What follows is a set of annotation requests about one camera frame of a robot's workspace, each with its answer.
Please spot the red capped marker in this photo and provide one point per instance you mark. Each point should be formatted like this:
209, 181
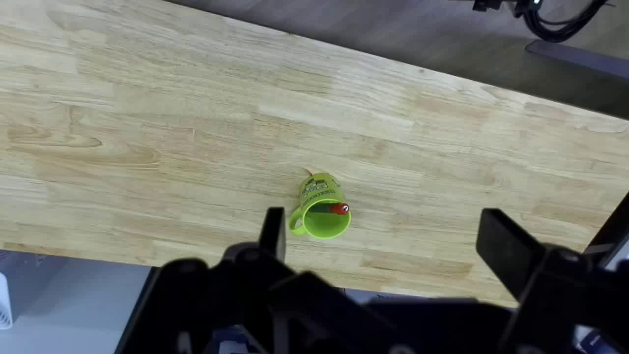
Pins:
339, 209

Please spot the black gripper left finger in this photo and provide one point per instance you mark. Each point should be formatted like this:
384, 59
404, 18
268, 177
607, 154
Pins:
274, 230

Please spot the green cartoon print mug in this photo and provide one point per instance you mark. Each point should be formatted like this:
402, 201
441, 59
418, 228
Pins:
323, 213

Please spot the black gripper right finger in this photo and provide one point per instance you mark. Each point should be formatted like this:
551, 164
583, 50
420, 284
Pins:
508, 248

